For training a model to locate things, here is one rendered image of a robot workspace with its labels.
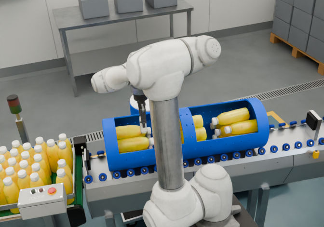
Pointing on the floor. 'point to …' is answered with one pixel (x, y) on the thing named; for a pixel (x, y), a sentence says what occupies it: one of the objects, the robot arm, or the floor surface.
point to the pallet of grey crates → (301, 20)
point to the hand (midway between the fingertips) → (142, 124)
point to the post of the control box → (49, 221)
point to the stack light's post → (22, 131)
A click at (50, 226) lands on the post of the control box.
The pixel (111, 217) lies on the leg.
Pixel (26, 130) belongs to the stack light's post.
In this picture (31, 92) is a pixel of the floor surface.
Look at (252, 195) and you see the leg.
